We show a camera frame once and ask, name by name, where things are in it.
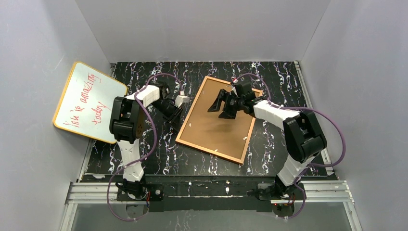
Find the whiteboard with red writing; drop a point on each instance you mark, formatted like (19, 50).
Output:
(85, 106)

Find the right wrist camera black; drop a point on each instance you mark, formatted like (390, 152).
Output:
(243, 89)

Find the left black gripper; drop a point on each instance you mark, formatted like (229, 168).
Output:
(173, 114)

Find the aluminium rail base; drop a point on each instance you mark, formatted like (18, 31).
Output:
(181, 205)

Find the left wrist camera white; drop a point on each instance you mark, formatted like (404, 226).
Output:
(181, 99)

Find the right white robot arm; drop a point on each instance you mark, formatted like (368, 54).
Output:
(303, 135)

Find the wooden picture frame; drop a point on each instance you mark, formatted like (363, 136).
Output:
(243, 153)

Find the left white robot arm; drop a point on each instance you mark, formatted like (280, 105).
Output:
(127, 119)

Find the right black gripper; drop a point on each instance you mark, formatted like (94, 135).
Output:
(228, 103)

